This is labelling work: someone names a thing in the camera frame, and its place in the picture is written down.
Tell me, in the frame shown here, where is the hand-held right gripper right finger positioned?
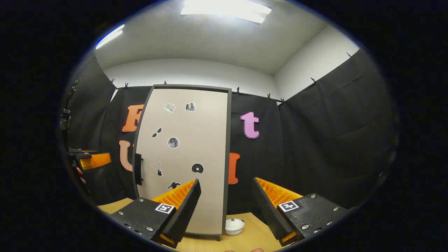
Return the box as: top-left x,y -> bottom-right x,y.
252,177 -> 350,247

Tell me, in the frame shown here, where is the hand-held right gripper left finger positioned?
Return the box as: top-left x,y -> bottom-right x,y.
105,178 -> 202,249

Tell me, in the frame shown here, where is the black cabinet door handle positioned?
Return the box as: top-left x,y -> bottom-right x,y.
135,153 -> 144,185

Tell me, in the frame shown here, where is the grey cabinet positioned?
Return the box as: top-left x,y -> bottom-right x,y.
132,84 -> 232,242

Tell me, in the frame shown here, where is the beige cabinet door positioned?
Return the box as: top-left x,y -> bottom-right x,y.
135,87 -> 229,236

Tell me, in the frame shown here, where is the white lidded bowl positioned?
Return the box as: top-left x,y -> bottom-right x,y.
225,218 -> 245,236

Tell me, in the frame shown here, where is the black backdrop cloth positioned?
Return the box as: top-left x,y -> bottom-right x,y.
61,49 -> 399,216

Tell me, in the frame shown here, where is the ceiling light panel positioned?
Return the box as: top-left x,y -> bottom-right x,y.
95,24 -> 125,49
180,0 -> 273,25

